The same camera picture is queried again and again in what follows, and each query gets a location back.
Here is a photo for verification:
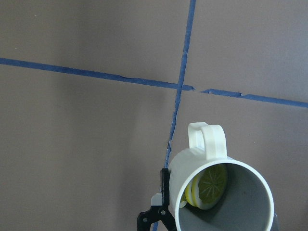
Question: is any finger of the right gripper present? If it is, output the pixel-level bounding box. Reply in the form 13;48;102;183
137;168;176;231

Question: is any yellow lemon slice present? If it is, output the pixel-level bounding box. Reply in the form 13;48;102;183
179;164;228;210

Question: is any white mug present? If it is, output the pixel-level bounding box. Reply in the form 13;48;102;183
169;122;275;231

